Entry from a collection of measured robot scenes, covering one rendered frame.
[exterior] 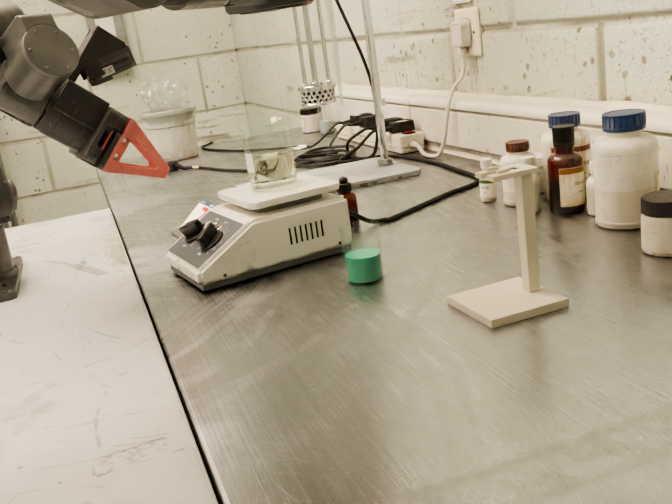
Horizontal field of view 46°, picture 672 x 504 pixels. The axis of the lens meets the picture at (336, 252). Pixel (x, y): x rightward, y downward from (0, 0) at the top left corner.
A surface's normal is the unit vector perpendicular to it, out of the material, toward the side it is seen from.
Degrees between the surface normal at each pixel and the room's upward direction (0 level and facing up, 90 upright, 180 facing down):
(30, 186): 90
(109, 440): 0
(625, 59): 90
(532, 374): 0
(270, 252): 90
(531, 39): 90
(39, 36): 67
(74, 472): 0
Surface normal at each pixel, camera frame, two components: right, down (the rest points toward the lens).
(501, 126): -0.94, 0.22
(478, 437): -0.14, -0.95
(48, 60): 0.64, -0.30
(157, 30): 0.33, 0.22
